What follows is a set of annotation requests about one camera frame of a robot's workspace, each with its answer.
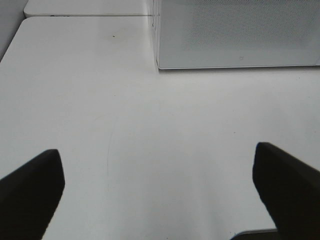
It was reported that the white microwave oven body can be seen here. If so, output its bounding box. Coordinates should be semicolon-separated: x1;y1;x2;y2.
146;0;320;72

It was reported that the white microwave door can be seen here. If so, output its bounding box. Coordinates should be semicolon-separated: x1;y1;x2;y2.
156;0;320;70

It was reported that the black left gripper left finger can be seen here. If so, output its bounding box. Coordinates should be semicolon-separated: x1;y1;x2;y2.
0;149;65;240

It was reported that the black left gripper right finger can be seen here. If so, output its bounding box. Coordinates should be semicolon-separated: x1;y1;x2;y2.
252;142;320;240

